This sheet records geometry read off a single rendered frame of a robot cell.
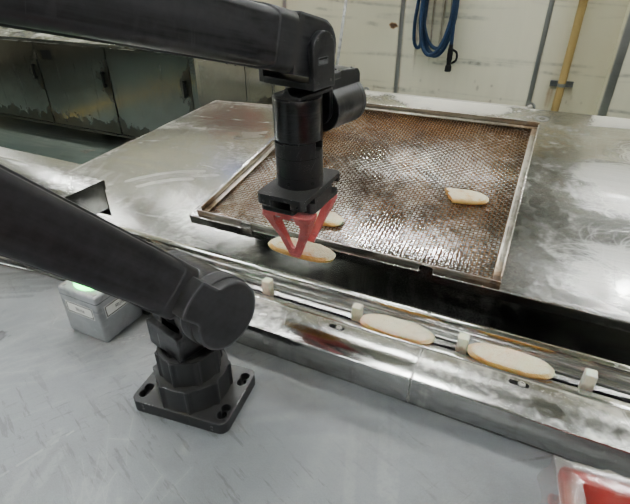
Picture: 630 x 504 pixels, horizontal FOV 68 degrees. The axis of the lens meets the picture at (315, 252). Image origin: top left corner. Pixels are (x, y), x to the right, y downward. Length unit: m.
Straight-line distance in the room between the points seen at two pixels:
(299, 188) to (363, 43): 3.95
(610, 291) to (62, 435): 0.69
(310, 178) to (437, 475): 0.35
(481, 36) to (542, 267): 3.59
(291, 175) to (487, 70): 3.76
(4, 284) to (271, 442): 0.54
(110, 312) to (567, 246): 0.65
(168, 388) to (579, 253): 0.58
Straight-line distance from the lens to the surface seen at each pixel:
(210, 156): 1.32
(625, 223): 0.86
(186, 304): 0.45
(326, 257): 0.61
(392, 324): 0.62
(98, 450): 0.58
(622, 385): 0.65
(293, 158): 0.54
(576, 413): 0.58
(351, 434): 0.55
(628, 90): 3.97
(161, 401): 0.58
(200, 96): 3.34
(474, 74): 4.27
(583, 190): 0.91
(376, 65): 4.46
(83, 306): 0.69
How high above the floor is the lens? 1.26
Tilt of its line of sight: 31 degrees down
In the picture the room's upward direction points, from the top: straight up
